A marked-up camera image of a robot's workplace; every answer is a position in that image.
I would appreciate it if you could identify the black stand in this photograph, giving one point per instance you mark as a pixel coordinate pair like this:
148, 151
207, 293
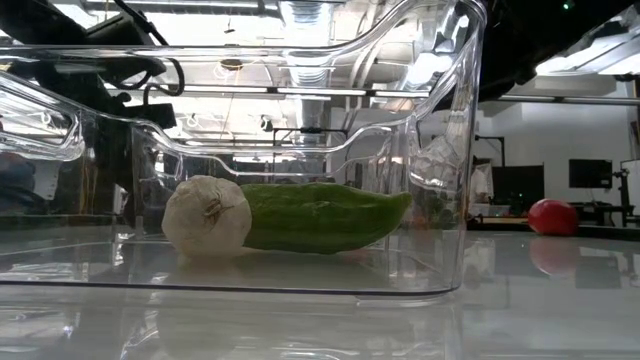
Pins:
624, 195

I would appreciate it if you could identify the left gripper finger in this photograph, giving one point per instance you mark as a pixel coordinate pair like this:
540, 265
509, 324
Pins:
120, 170

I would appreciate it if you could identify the grey horizontal overhead bar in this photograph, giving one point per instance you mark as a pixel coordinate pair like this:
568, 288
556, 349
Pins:
575, 100

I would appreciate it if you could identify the red apple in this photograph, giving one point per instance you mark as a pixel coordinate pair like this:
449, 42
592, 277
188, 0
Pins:
552, 217

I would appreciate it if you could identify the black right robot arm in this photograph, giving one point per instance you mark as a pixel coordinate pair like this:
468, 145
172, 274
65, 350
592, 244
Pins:
510, 40

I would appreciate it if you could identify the black table edge frame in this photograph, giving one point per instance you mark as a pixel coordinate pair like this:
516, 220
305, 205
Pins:
610, 231

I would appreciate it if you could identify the large black monitor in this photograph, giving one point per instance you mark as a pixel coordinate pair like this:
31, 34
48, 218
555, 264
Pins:
517, 185

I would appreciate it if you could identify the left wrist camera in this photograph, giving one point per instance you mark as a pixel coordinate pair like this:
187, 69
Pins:
150, 116

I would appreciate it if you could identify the silver ventilation duct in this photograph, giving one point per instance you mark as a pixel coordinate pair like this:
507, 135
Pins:
307, 40

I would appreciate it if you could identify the small black monitor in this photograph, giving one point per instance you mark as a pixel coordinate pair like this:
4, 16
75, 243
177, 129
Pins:
590, 173

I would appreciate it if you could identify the clear plastic bin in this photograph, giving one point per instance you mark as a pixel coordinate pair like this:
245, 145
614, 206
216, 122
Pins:
300, 270
430, 175

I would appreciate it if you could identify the dark desk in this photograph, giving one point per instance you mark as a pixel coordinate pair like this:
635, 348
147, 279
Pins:
600, 207

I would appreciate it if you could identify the white garlic bulb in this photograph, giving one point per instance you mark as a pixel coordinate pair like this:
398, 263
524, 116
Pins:
200, 225

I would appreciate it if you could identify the green cucumber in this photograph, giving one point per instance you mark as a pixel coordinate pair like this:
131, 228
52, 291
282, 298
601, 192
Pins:
325, 220

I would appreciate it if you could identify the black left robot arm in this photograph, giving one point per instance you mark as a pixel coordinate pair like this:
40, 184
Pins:
45, 25

